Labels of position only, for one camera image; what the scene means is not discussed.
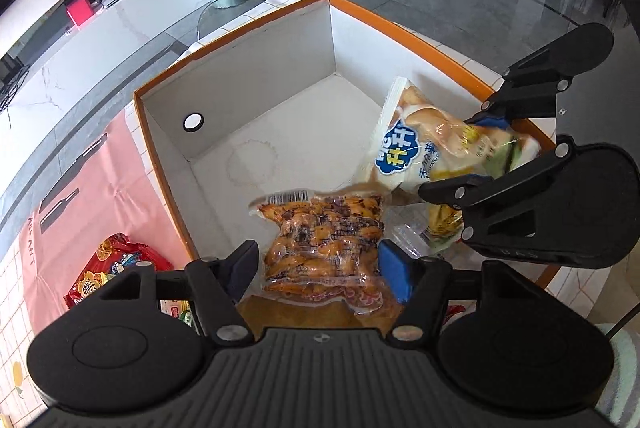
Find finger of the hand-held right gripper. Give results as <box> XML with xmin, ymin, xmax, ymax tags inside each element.
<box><xmin>465</xmin><ymin>24</ymin><xmax>615</xmax><ymax>129</ymax></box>
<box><xmin>417</xmin><ymin>135</ymin><xmax>575</xmax><ymax>253</ymax></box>

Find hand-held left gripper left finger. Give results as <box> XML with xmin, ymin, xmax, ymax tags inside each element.
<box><xmin>97</xmin><ymin>239</ymin><xmax>260</xmax><ymax>344</ymax></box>

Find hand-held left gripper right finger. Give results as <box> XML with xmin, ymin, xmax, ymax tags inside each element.
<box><xmin>378</xmin><ymin>239</ymin><xmax>538</xmax><ymax>343</ymax></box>

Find white bread snack packet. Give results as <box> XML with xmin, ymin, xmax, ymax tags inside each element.
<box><xmin>367</xmin><ymin>76</ymin><xmax>541</xmax><ymax>196</ymax></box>

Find clear packet of brown snacks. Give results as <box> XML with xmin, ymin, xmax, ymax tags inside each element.
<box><xmin>249</xmin><ymin>189</ymin><xmax>401</xmax><ymax>316</ymax></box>

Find orange cardboard box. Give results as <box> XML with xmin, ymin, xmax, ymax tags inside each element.
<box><xmin>132</xmin><ymin>0</ymin><xmax>563</xmax><ymax>341</ymax></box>

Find yellow green snack bag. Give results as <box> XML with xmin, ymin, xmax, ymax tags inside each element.
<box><xmin>425</xmin><ymin>203</ymin><xmax>463</xmax><ymax>241</ymax></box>

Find clear snack packet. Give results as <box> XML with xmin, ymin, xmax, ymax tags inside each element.
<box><xmin>390</xmin><ymin>223</ymin><xmax>441</xmax><ymax>259</ymax></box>

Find clear packet with green label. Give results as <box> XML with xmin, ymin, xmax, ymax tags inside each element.
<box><xmin>160</xmin><ymin>299</ymin><xmax>196</xmax><ymax>334</ymax></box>

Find red snack packet yellow print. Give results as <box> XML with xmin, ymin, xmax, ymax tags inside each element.
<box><xmin>63</xmin><ymin>233</ymin><xmax>173</xmax><ymax>311</ymax></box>

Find red box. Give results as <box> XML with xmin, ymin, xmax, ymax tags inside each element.
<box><xmin>66</xmin><ymin>0</ymin><xmax>96</xmax><ymax>27</ymax></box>

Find black cables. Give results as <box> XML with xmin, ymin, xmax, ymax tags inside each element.
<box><xmin>0</xmin><ymin>63</ymin><xmax>31</xmax><ymax>129</ymax></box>

